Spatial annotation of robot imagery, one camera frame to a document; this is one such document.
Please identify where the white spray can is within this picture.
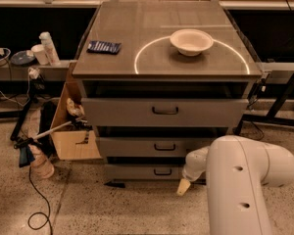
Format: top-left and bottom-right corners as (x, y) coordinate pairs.
(39, 31), (61, 67)

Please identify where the cardboard box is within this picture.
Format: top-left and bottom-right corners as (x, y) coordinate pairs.
(50, 63), (101, 161)

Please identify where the white power adapter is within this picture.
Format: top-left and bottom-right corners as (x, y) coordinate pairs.
(28, 68), (40, 79)

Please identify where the black metal stand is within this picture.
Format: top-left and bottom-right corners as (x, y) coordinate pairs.
(233, 71), (294, 135)

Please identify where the grey drawer cabinet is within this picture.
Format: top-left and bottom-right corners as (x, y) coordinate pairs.
(72, 0), (263, 188)

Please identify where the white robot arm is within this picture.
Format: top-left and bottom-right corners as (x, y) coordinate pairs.
(177, 135), (294, 235)

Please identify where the blue plate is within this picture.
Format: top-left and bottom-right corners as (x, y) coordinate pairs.
(11, 50), (36, 67)

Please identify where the grey middle drawer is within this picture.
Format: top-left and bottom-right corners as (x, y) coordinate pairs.
(96, 137), (213, 158)

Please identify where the white grabber stick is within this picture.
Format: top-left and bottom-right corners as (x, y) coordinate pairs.
(14, 117), (87, 149)

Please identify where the grey drawer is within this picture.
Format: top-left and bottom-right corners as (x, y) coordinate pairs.
(105, 164), (181, 180)
(82, 98), (247, 127)
(96, 137), (213, 158)

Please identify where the grey top drawer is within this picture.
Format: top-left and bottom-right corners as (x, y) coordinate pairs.
(82, 98), (247, 127)

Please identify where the white paper cup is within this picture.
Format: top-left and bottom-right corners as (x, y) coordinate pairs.
(31, 44), (49, 65)

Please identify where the blue snack packet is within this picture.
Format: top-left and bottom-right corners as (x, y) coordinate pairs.
(87, 40), (122, 55)

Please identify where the grey bottom drawer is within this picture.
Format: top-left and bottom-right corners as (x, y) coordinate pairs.
(105, 164), (181, 180)

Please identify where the black floor cable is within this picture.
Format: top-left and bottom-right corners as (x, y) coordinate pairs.
(26, 165), (54, 235)

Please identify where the white bowl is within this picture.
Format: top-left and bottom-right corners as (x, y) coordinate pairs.
(170, 29), (214, 57)

